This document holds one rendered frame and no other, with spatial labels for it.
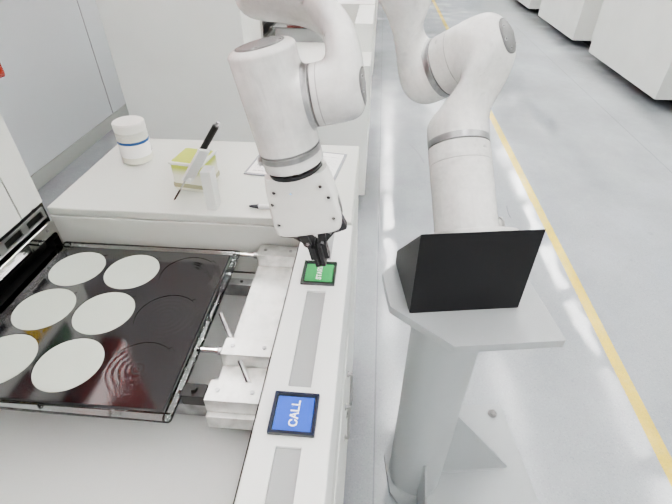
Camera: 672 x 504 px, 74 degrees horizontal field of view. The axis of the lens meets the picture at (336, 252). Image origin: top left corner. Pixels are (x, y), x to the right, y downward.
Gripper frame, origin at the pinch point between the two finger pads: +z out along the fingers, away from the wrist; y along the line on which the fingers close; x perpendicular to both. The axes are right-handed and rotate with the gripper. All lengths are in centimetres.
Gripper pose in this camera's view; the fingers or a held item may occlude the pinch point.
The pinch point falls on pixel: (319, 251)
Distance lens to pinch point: 71.0
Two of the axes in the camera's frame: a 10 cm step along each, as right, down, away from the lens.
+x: 0.9, -6.2, 7.8
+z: 2.0, 7.8, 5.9
